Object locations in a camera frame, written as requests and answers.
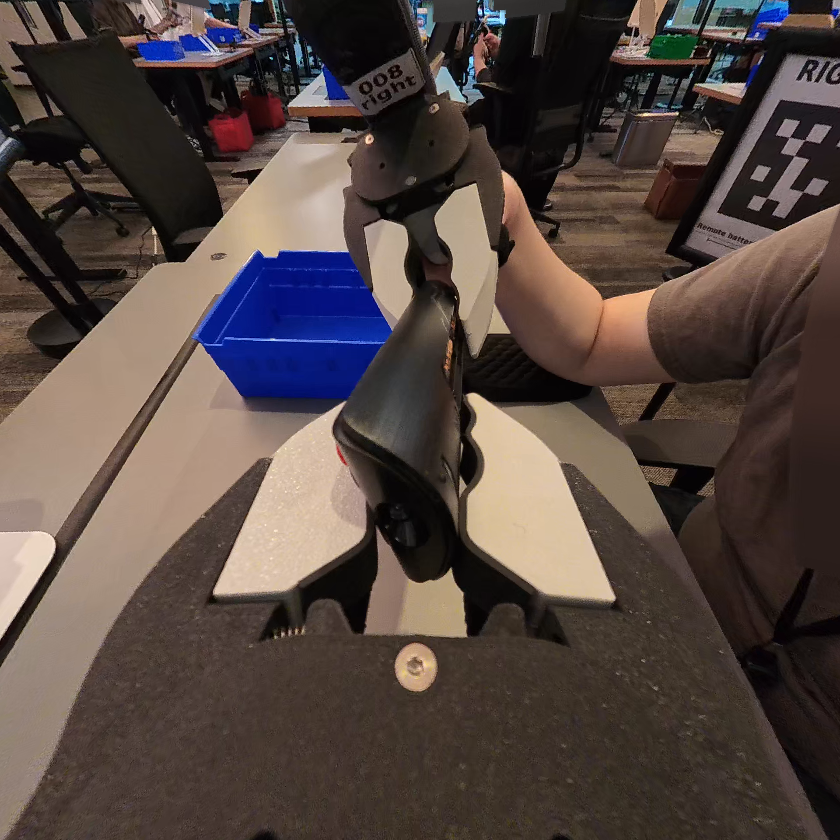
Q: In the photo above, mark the silver trash can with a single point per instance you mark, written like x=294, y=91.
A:
x=646, y=138

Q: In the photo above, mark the black office chair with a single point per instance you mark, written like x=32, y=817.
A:
x=131, y=131
x=565, y=92

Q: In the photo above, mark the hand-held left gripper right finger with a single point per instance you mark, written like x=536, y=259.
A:
x=538, y=525

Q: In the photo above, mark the red bin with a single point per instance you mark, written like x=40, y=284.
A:
x=232, y=131
x=265, y=110

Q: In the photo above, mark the orange black battery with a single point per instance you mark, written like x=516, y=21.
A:
x=453, y=355

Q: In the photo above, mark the person's right forearm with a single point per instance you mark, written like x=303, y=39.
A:
x=578, y=328

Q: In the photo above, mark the person's grey shirt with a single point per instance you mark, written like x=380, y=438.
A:
x=761, y=433

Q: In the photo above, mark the black display panel stand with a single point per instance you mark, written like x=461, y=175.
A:
x=40, y=250

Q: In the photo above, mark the black framed marker sign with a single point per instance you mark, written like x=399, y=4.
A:
x=775, y=158

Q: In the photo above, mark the blue plastic bin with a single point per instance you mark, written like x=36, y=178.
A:
x=263, y=355

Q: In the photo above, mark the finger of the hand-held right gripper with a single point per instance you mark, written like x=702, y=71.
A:
x=391, y=269
x=473, y=263

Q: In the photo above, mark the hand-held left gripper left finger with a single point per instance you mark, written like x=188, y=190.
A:
x=289, y=538

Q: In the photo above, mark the brown cardboard box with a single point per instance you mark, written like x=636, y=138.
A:
x=676, y=190

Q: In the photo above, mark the person's right hand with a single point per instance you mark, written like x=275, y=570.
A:
x=513, y=223

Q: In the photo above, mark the instruction sheet on stand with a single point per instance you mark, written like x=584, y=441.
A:
x=20, y=578

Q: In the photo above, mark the black remote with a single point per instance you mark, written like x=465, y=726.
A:
x=400, y=446

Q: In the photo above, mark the green crate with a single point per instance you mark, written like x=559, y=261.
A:
x=672, y=46

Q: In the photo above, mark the blue storage box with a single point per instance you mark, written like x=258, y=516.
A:
x=336, y=85

